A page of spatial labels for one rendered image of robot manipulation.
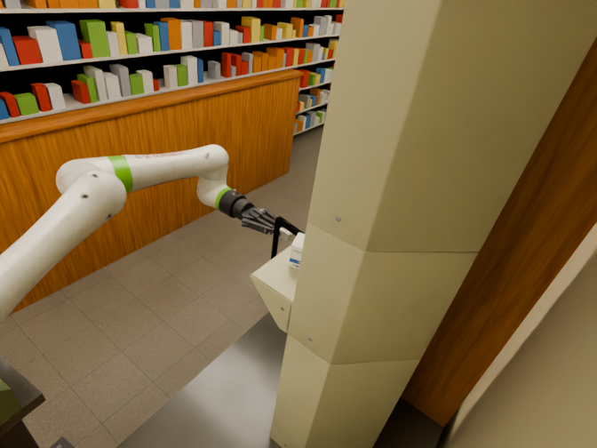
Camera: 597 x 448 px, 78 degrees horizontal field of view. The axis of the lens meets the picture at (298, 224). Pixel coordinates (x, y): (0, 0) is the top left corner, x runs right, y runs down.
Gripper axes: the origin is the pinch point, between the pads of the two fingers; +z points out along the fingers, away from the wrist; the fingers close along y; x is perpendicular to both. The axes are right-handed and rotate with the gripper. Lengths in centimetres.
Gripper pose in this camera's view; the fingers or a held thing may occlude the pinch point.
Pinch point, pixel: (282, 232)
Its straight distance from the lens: 124.1
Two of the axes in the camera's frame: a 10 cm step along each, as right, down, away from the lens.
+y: 5.9, -4.1, 6.9
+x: -1.3, 8.0, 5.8
